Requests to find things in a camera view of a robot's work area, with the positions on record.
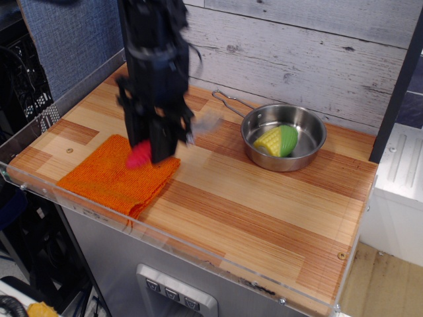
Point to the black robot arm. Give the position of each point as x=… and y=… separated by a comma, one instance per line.
x=153, y=26

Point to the toy corn cob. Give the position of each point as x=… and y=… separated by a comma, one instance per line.
x=278, y=142

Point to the orange knitted cloth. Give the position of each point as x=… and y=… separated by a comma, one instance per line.
x=104, y=178

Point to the stainless steel cabinet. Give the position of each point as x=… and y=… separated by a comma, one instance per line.
x=138, y=278

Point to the white ridged appliance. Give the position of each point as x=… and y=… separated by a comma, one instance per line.
x=393, y=220

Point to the small steel pan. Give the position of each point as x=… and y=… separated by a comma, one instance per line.
x=312, y=132

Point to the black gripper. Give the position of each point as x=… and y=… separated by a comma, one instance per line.
x=152, y=96

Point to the clear acrylic guard rail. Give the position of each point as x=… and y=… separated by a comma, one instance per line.
x=224, y=236

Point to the yellow object at corner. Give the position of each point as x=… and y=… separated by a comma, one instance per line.
x=41, y=309

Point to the black vertical post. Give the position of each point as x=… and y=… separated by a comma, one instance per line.
x=407, y=70

